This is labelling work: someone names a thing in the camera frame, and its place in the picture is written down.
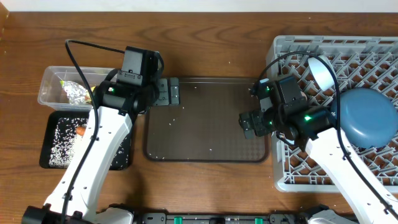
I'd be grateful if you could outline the black plastic tray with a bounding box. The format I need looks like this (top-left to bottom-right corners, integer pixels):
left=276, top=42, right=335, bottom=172
left=39, top=111, right=136, bottom=170

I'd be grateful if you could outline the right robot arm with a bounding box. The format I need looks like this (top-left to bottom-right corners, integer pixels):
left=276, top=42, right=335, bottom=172
left=239, top=76, right=397, bottom=223

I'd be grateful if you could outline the foil and green wrapper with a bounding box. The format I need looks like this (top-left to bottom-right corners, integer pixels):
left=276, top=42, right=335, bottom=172
left=60, top=80, right=91, bottom=105

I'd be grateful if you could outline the dark blue plate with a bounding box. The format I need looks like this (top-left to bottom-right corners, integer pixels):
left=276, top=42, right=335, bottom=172
left=340, top=88, right=397, bottom=148

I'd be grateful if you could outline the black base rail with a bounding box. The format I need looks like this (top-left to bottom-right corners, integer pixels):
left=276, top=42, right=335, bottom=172
left=96, top=212, right=358, bottom=224

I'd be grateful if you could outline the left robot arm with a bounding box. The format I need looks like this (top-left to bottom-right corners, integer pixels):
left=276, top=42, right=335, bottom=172
left=21, top=47, right=164, bottom=223

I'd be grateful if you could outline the spilled white rice pile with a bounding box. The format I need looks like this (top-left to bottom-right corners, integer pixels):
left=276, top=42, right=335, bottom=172
left=48, top=118, right=131, bottom=170

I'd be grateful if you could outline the orange carrot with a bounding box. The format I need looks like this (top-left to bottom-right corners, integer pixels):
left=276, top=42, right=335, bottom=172
left=75, top=126, right=86, bottom=136

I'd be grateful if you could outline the light blue bowl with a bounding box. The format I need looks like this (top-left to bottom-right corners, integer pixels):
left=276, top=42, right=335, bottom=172
left=308, top=57, right=335, bottom=91

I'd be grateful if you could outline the grey dishwasher rack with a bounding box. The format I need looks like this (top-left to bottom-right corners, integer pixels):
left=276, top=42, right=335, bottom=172
left=266, top=35, right=397, bottom=193

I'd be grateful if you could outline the clear plastic bin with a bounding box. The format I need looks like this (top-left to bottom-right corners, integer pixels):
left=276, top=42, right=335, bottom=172
left=37, top=66, right=112, bottom=111

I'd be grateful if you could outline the brown serving tray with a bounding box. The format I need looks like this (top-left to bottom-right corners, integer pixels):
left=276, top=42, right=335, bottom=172
left=144, top=78, right=269, bottom=163

